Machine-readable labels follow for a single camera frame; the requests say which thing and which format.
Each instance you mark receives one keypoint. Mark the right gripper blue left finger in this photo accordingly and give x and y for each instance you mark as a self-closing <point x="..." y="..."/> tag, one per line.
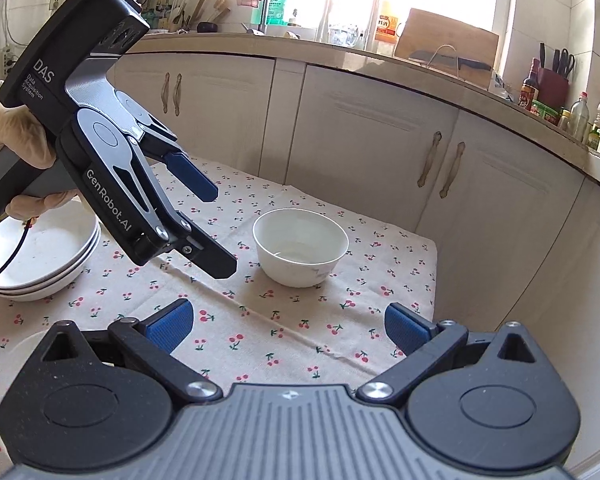
<point x="146" y="346"/>

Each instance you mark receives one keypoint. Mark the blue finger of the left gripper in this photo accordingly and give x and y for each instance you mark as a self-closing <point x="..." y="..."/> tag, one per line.
<point x="206" y="253"/>
<point x="188" y="174"/>

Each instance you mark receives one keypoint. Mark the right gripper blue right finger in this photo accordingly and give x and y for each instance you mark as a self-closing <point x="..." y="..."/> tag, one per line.
<point x="428" y="349"/>

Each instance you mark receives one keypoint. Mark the plain white bowl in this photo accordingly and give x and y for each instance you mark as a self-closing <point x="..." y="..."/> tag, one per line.
<point x="298" y="248"/>

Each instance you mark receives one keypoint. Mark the white fruit-print plate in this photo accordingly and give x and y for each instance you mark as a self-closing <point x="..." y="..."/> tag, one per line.
<point x="13" y="233"/>
<point x="52" y="284"/>
<point x="46" y="252"/>

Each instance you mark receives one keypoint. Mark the cream kitchen cabinets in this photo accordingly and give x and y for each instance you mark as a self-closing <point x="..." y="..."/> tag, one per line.
<point x="517" y="229"/>

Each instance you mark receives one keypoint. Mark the kitchen faucet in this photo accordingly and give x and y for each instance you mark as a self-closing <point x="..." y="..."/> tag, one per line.
<point x="250" y="0"/>

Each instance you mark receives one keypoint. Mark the gloved left hand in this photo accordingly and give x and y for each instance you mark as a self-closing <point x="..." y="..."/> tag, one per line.
<point x="21" y="132"/>

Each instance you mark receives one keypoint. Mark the dark soy sauce bottle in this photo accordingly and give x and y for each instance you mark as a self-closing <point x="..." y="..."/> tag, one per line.
<point x="530" y="86"/>

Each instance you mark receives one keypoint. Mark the black cleaver knife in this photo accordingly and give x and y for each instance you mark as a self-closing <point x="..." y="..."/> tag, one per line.
<point x="453" y="61"/>

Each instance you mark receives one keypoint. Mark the wooden cutting board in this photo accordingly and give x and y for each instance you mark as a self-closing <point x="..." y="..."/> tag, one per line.
<point x="432" y="32"/>

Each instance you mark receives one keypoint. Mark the red knife block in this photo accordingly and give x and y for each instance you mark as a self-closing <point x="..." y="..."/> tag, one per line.
<point x="554" y="77"/>

